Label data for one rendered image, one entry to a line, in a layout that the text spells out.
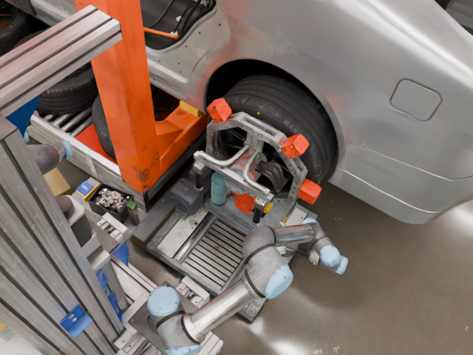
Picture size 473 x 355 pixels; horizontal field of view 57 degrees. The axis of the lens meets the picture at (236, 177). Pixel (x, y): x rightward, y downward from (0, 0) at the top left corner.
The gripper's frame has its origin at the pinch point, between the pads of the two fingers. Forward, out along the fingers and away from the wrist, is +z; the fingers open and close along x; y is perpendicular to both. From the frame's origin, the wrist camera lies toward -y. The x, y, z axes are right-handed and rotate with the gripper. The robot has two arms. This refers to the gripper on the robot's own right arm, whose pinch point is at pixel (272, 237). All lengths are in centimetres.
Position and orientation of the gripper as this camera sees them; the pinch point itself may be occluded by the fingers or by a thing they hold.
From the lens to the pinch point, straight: 204.8
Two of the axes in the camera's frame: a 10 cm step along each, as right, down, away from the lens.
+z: -8.6, -3.2, 4.1
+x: -4.3, 8.8, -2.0
